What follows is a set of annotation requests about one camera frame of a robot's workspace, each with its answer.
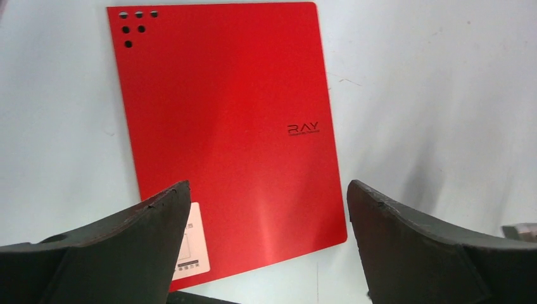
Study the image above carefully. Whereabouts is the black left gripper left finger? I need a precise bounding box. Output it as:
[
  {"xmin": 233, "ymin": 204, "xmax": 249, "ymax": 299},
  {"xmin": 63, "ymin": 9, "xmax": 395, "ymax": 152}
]
[{"xmin": 1, "ymin": 181, "xmax": 191, "ymax": 303}]

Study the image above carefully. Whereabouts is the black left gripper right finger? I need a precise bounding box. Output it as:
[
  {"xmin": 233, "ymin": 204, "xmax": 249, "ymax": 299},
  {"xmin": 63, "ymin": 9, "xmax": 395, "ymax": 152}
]
[{"xmin": 347, "ymin": 180, "xmax": 536, "ymax": 303}]

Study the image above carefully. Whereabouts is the red and black file folder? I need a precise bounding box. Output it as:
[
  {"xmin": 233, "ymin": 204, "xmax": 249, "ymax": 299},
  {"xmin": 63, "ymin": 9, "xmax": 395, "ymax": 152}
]
[{"xmin": 106, "ymin": 2, "xmax": 348, "ymax": 291}]

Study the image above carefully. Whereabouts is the white label sticker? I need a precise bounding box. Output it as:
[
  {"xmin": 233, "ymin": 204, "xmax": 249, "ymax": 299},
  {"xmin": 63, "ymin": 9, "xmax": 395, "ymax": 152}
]
[{"xmin": 172, "ymin": 202, "xmax": 210, "ymax": 281}]

